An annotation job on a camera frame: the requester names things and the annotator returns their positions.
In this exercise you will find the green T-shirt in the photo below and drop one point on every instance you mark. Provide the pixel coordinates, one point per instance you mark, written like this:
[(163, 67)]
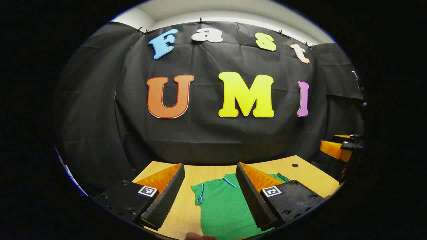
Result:
[(223, 206)]

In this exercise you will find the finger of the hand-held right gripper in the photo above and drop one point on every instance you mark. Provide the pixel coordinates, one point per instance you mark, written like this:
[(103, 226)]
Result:
[(330, 150), (340, 137)]

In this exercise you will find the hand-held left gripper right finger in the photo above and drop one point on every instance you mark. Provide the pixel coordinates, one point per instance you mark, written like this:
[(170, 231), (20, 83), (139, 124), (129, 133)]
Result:
[(253, 200)]

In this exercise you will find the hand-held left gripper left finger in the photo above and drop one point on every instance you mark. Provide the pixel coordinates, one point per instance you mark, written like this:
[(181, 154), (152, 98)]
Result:
[(166, 200)]

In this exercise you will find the thin dark stand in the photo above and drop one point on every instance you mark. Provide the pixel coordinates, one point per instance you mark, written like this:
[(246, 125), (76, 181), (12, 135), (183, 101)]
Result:
[(358, 83)]

